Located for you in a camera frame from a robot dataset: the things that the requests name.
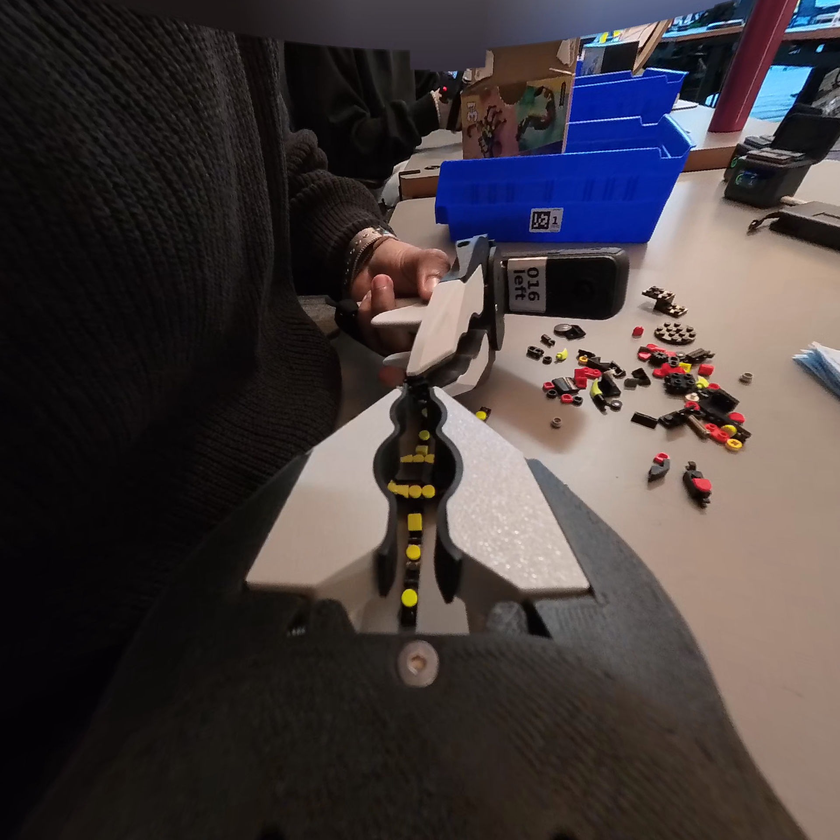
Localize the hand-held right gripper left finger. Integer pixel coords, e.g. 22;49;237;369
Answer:
245;386;413;602

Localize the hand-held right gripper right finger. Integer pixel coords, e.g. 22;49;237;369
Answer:
427;387;592;616

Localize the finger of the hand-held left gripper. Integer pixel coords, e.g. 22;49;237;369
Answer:
427;328;498;397
406;275;487;379

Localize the black yellow lego spider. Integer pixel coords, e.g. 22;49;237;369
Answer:
387;403;493;627

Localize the person's left forearm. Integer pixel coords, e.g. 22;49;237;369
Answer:
285;128;395;299

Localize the pile of loose lego pieces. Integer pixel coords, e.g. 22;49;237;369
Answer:
525;322;752;454

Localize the printed cardboard lego box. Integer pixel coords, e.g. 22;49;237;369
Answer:
459;39;581;160

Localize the red and black lego piece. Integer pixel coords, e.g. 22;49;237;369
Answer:
682;462;713;508

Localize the person's left hand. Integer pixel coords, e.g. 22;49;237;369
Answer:
351;238;455;388

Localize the blue plastic bin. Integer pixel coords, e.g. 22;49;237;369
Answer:
435;67;695;245

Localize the black equipment case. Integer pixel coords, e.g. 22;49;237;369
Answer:
724;105;840;210

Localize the black flat pouch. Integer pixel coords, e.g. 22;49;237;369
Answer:
748;200;840;252

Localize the blue instruction booklet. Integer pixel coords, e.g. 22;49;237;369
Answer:
793;341;840;400

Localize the red pillar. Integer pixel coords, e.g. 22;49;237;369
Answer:
707;0;798;134

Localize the black lego bracket assembly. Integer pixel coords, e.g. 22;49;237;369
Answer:
642;286;689;319

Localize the patterned wrist bracelet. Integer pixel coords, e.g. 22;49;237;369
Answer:
346;225;396;290

